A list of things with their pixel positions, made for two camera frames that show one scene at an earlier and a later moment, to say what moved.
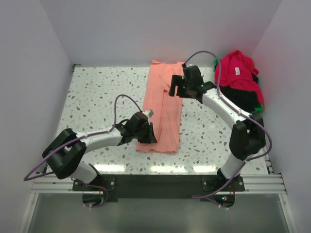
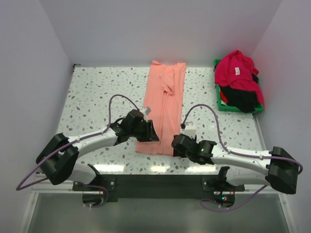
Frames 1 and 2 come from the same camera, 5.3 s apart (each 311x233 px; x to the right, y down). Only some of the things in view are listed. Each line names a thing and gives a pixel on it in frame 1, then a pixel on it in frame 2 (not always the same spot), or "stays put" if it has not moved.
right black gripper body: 185,84 → 177,153
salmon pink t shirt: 166,109 stays put
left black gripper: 150,138 stays put
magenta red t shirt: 236,71 stays put
